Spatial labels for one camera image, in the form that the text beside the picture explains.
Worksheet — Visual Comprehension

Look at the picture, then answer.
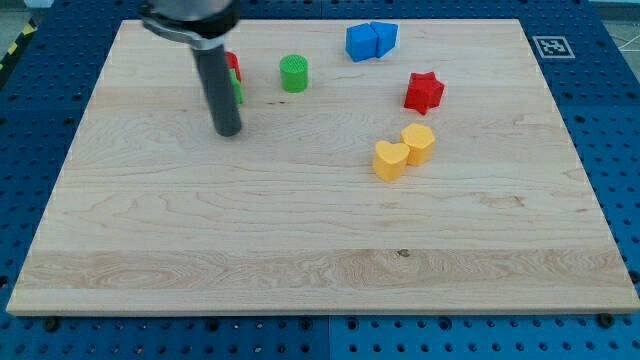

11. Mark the red star block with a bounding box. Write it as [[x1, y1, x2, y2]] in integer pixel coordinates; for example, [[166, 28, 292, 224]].
[[404, 72, 445, 115]]

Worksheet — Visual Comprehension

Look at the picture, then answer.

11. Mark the light wooden board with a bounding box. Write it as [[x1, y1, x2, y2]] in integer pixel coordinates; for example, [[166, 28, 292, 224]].
[[7, 19, 639, 316]]

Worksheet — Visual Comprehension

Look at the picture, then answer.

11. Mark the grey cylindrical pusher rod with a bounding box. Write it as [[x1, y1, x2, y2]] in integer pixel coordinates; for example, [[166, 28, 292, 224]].
[[192, 45, 242, 137]]

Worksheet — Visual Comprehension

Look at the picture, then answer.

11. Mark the green cylinder block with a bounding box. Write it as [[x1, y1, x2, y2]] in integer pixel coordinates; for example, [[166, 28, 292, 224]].
[[279, 54, 308, 93]]

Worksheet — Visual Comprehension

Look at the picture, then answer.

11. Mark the white fiducial marker tag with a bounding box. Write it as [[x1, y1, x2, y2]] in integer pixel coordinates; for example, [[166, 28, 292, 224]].
[[532, 36, 575, 59]]

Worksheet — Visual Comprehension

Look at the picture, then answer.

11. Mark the green block behind rod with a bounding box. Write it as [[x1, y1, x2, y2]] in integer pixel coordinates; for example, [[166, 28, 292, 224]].
[[229, 69, 244, 104]]

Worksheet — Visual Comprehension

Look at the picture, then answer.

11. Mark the red block behind rod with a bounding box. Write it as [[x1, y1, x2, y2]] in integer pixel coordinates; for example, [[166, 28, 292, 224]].
[[225, 51, 242, 82]]

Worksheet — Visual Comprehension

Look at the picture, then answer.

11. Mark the yellow hexagon block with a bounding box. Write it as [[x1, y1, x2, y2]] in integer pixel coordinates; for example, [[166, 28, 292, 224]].
[[400, 123, 435, 166]]

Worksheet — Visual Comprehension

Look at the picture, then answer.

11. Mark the blue angular block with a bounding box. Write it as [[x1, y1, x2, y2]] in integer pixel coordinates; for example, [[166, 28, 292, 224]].
[[370, 21, 399, 58]]

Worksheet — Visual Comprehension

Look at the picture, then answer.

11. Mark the yellow heart block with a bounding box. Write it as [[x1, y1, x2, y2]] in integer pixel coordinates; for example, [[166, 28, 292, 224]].
[[372, 140, 410, 182]]

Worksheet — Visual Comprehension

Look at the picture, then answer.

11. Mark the blue cube block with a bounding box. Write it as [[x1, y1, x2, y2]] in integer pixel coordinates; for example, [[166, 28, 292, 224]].
[[345, 23, 378, 62]]

